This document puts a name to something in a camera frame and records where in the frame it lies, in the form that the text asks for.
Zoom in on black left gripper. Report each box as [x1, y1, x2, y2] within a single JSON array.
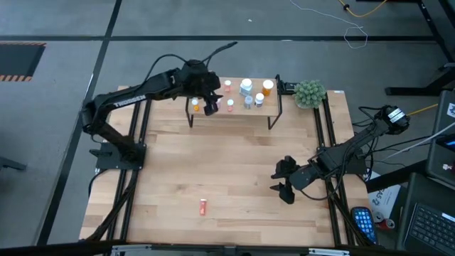
[[177, 59, 225, 117]]

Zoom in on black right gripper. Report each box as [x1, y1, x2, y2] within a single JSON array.
[[269, 156, 319, 206]]

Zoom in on large clear medicine bottle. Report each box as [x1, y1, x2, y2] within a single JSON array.
[[238, 78, 254, 97]]

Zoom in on large orange medicine bottle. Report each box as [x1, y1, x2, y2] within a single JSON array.
[[261, 79, 275, 97]]

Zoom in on wooden shelf black metal legs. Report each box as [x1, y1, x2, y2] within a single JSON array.
[[184, 72, 284, 131]]

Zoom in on green succulent in white pot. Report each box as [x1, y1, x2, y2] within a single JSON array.
[[291, 79, 327, 110]]

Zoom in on black smartphone lit screen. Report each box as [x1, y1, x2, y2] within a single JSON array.
[[350, 206, 380, 246]]

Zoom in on white printed cardboard box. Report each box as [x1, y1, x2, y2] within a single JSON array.
[[365, 170, 405, 221]]

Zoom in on black keyboard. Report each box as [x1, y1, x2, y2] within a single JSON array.
[[396, 172, 455, 256]]

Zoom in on grey laptop with sticker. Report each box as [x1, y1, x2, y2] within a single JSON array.
[[425, 90, 455, 189]]

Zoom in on black hazard-striped floor mat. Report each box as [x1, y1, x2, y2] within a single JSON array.
[[0, 41, 48, 83]]

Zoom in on dark stand foot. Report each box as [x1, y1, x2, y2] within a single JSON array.
[[0, 156, 28, 172]]

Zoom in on black aluminium frame rail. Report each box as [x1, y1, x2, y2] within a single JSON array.
[[120, 97, 154, 243], [322, 102, 356, 247], [313, 106, 339, 247], [105, 99, 142, 243]]

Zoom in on black metal camera bar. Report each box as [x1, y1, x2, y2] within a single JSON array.
[[0, 238, 383, 256]]

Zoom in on thick white cable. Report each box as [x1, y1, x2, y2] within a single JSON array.
[[382, 122, 455, 162]]

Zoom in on thin white floor cable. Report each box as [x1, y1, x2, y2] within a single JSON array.
[[289, 0, 370, 50]]

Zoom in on black desk frame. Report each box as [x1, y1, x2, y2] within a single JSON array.
[[385, 0, 455, 97]]

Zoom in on yellow extension cord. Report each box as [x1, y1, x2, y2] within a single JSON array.
[[407, 102, 440, 117]]

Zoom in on yellow floor cable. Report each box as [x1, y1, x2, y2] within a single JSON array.
[[337, 0, 389, 18]]

